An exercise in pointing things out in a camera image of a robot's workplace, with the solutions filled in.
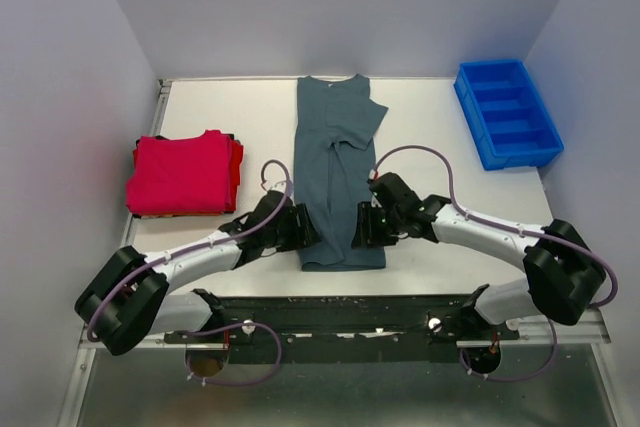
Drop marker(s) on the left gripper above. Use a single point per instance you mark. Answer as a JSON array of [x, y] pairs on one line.
[[303, 234]]

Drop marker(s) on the red folded t shirt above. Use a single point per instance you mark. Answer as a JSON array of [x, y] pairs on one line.
[[236, 167]]

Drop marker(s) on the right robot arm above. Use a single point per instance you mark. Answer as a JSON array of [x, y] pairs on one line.
[[560, 279]]

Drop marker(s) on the magenta folded t shirt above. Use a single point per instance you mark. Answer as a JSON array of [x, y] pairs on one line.
[[180, 172]]

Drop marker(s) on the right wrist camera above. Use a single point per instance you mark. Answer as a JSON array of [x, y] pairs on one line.
[[390, 190]]

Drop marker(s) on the blue plastic bin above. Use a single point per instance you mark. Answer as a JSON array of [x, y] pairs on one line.
[[507, 119]]

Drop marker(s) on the aluminium frame rail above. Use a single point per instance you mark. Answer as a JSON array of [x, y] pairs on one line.
[[119, 306]]

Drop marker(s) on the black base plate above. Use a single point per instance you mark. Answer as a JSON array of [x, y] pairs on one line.
[[341, 329]]

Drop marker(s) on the grey-blue t shirt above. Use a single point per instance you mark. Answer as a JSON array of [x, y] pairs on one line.
[[334, 152]]

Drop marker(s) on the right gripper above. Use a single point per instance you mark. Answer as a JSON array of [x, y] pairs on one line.
[[366, 232]]

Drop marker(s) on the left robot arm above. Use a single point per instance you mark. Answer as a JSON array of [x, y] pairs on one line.
[[235, 244]]

